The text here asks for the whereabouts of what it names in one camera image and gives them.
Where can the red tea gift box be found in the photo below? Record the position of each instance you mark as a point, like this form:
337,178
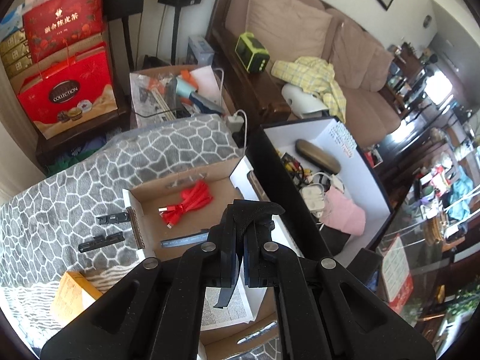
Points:
63,26

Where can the long black plastic clip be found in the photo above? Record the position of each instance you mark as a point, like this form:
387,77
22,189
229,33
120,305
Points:
101,243

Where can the white power adapter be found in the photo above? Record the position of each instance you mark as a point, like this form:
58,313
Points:
234,120

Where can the short black plastic clip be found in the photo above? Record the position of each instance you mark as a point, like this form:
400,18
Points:
111,218

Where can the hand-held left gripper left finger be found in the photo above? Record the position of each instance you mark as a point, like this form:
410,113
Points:
233,266

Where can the grey blue strip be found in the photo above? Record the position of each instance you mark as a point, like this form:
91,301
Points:
183,240

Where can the flat yellow box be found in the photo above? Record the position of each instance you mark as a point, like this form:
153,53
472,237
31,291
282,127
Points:
20,69
15,57
11,45

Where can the red white printed box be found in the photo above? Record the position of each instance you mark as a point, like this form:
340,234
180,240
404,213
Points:
397,270

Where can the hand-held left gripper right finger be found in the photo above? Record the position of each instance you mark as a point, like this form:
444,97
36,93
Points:
249,270

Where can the white rounded device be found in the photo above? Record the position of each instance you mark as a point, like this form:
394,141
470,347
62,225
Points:
303,101

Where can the white paper bag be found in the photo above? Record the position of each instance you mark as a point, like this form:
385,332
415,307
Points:
206,78

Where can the fine-print leaflet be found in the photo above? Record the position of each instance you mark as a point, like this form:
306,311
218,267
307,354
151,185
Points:
228,307

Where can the yellow plaid cloth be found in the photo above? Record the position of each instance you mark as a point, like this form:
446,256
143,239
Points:
318,75

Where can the blue grey box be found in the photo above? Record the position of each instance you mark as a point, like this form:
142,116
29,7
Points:
200,50

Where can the white brown cardboard box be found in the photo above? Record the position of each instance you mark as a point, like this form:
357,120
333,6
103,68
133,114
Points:
161,210

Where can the brown sofa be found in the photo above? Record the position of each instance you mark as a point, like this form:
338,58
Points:
367,108

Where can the blue tissue pack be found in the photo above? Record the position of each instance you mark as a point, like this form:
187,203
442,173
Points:
11,22

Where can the green black power station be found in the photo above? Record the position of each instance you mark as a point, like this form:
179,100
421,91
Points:
252,54

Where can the large brown sofa cushion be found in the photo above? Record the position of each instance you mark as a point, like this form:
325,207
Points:
285,18

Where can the olive glasses case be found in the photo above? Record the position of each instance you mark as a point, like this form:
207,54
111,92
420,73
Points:
318,155

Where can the small brown sofa cushion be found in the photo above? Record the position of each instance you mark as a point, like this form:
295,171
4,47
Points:
360,56

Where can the clear plastic bag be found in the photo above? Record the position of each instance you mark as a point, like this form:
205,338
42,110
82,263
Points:
150,97

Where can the pink pouch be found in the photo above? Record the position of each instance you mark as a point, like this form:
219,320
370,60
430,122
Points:
345,213

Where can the black speaker stand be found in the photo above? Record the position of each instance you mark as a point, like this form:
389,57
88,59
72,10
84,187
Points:
128,45
177,33

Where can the grey white patterned blanket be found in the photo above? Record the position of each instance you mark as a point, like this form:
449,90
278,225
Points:
75,180

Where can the open cardboard floor box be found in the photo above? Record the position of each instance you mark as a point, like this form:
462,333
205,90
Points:
228,101

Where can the yellow and white carton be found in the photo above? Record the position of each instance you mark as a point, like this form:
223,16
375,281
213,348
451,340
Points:
75,296

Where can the white earphones and case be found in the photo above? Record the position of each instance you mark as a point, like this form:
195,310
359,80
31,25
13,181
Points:
314,197

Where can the black and white storage box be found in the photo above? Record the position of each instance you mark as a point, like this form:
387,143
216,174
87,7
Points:
371,180

